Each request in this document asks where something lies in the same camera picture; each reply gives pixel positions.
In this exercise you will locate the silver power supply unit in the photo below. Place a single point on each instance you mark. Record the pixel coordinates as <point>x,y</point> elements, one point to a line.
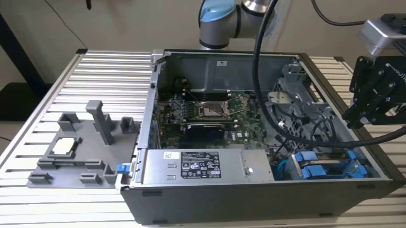
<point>157,166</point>

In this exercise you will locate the silver CPU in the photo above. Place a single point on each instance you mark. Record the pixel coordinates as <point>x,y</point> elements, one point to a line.
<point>65,147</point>

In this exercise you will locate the black furniture frame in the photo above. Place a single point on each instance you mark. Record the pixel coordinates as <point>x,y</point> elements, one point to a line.
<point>21,99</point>

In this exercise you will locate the CPU socket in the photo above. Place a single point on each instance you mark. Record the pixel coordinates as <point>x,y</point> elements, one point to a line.
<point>213,109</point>

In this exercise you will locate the black graphics card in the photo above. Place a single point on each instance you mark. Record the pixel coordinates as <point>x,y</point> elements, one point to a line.
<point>205,130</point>

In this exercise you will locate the grey metal drive cage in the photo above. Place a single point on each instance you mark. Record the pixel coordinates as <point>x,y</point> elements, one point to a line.
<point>291,95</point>

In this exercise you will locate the black RAM slot bank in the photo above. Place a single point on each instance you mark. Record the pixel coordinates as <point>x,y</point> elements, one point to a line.
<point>212,120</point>
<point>208,93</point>

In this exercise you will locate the hard disk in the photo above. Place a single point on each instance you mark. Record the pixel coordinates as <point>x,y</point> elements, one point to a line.
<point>312,171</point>

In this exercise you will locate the silver wrist mount block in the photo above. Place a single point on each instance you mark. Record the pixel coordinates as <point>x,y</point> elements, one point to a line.
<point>376,38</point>

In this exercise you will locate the thin metal locking lever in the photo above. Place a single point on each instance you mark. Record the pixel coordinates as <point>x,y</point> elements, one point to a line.
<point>193,97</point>
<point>231,104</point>

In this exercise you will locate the green motherboard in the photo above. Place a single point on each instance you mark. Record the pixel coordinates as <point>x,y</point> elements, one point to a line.
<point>249,123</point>

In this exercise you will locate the black open PC case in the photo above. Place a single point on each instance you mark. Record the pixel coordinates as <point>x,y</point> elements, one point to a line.
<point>221,204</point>

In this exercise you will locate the blue case latch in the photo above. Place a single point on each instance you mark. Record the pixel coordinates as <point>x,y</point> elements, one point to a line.
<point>123,168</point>

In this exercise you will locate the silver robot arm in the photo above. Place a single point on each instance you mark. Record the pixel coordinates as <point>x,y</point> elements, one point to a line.
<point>221,23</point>

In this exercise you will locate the grey parts rack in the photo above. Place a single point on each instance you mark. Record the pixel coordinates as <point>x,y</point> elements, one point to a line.
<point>88,171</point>

